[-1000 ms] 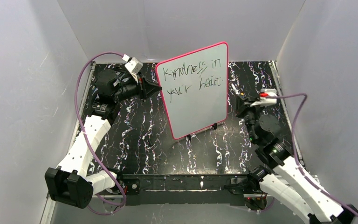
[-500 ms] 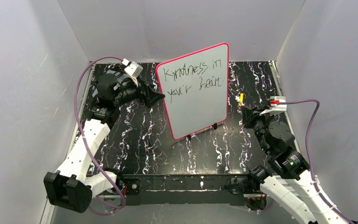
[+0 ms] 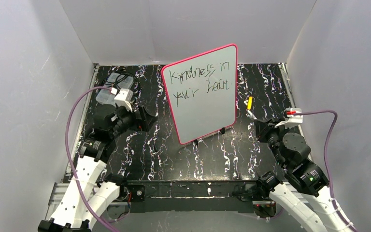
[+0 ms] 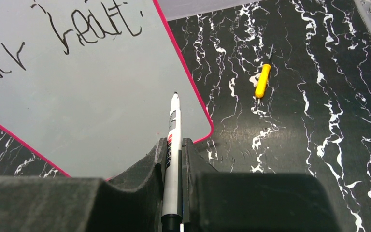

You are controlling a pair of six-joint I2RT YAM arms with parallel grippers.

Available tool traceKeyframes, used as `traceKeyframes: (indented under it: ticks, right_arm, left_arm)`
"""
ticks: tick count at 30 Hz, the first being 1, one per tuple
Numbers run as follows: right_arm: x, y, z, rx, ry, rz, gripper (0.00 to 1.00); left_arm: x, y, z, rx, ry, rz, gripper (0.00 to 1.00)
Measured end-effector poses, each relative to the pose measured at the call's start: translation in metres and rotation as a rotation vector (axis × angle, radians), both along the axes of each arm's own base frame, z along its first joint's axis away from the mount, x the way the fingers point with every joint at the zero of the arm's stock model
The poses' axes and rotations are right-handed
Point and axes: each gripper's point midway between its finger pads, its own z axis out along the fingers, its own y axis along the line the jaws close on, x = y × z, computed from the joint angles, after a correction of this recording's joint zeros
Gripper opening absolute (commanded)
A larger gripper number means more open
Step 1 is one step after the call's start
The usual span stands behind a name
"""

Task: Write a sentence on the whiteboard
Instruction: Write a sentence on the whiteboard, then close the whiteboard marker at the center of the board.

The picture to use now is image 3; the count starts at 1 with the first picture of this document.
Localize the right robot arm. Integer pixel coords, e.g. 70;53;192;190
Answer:
254;115;356;232

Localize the yellow marker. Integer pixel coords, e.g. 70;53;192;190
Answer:
246;96;253;111

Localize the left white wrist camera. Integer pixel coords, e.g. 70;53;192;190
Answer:
114;88;133;112

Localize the aluminium front rail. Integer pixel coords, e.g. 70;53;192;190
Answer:
48;181;337;205

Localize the white whiteboard marker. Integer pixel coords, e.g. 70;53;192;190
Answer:
246;109;257;121

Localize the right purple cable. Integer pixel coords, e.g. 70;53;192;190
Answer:
287;109;359;232

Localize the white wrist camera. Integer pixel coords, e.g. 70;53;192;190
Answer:
274;108;303;129
114;88;133;112

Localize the clear plastic box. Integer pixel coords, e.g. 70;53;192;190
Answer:
96;72;134;105

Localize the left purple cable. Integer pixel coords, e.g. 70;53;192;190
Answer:
64;86;132;232

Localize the purple cable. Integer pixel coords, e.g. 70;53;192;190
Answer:
287;109;359;232
64;86;132;232

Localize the black coiled cable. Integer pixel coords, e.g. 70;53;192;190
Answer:
102;72;142;97

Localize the metal whiteboard stand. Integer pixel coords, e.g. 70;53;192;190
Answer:
183;126;234;147

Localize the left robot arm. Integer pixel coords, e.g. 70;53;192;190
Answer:
37;104;158;232

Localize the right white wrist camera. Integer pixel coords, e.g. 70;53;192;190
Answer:
274;108;303;129

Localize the pink framed whiteboard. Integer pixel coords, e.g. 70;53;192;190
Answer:
161;44;238;145

